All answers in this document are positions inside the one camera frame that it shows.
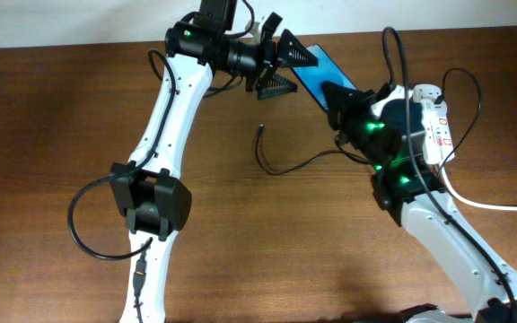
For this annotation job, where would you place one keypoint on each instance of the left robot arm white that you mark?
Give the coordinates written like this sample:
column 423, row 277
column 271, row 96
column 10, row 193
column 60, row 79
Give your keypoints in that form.
column 147, row 189

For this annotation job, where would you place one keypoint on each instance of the white power strip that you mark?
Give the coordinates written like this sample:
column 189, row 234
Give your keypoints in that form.
column 438, row 145

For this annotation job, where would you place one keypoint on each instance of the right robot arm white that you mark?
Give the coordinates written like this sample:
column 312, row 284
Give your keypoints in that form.
column 401, row 137

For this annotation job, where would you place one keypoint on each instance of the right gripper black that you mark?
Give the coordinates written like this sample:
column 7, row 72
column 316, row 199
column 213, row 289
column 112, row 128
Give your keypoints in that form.
column 346, row 110

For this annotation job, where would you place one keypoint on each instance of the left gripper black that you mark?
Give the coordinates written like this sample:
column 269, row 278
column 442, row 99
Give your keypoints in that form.
column 267, row 65

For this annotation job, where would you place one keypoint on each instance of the blue Galaxy smartphone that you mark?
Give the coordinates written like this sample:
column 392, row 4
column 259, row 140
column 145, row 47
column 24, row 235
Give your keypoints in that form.
column 312, row 77

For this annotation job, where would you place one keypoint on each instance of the white USB charger plug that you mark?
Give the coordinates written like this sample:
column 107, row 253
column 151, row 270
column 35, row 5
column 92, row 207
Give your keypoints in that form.
column 430, row 108

